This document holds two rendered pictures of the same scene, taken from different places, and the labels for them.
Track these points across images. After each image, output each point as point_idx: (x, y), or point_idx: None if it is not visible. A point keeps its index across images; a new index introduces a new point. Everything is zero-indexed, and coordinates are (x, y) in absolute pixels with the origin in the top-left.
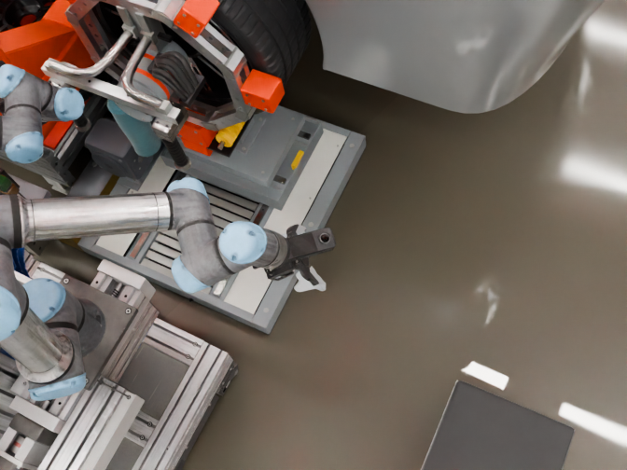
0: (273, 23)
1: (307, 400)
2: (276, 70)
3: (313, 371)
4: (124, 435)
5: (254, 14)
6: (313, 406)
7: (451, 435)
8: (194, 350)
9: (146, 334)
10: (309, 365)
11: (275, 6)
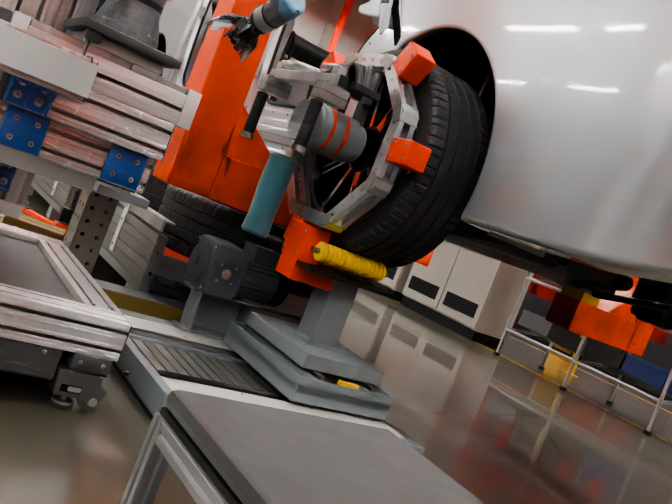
0: (455, 129)
1: (127, 473)
2: (430, 156)
3: (168, 473)
4: (38, 77)
5: (448, 107)
6: (127, 480)
7: (325, 423)
8: (104, 307)
9: (80, 284)
10: (170, 468)
11: (465, 126)
